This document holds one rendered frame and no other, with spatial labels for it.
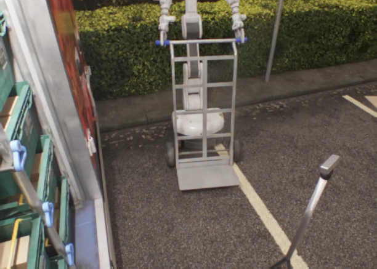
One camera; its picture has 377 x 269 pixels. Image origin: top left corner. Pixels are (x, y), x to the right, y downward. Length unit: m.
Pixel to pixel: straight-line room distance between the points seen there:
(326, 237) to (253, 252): 0.62
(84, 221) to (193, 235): 0.95
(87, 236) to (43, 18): 1.06
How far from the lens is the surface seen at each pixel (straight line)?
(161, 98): 3.68
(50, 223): 1.04
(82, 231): 1.60
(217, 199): 2.46
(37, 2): 1.16
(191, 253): 2.16
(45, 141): 1.34
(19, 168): 0.86
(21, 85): 1.22
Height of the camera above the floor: 1.91
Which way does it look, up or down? 36 degrees down
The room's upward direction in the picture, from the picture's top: straight up
